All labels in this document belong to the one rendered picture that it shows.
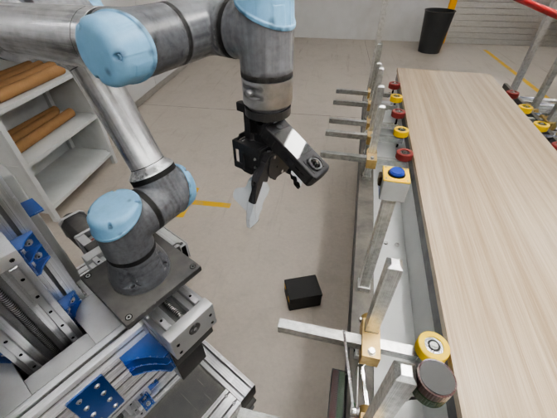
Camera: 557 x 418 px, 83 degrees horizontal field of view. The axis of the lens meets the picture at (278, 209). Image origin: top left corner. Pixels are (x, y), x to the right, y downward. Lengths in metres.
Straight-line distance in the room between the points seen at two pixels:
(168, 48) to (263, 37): 0.12
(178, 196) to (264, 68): 0.46
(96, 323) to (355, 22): 7.66
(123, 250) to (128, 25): 0.50
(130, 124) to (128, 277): 0.36
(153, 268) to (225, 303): 1.25
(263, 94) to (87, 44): 0.21
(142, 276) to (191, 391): 0.88
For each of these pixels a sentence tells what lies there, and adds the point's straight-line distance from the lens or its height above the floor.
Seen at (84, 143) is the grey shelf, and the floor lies 0.19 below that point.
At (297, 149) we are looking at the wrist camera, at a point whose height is 1.46.
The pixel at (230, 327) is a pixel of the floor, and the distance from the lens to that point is 1.97.
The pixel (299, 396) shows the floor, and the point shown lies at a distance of 1.81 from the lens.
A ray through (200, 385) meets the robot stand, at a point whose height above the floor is 0.21.
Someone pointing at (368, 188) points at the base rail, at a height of 0.70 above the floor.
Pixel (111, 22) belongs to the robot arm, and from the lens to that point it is 0.41.
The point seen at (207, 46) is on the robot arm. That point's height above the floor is 1.60.
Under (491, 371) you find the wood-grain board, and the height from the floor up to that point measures 0.90.
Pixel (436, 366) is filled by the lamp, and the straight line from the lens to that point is 0.64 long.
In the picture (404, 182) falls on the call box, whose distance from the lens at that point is 0.90.
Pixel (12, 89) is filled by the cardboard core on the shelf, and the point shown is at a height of 0.95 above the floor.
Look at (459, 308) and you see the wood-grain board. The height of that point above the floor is 0.90.
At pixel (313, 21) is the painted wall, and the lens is 8.05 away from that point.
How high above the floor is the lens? 1.71
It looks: 41 degrees down
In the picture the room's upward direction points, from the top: straight up
